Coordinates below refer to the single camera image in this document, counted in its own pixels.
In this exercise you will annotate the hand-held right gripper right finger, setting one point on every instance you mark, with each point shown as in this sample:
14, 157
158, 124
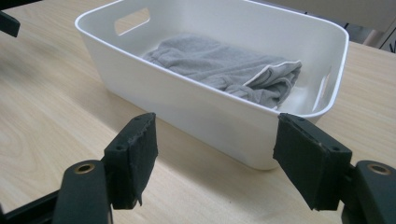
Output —
311, 161

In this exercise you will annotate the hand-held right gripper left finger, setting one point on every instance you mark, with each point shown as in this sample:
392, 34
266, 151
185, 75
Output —
130, 161

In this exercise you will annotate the white plastic basket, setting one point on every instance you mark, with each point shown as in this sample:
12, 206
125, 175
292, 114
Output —
186, 102

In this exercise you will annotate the grey pants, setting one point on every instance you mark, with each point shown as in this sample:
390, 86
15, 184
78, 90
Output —
202, 62

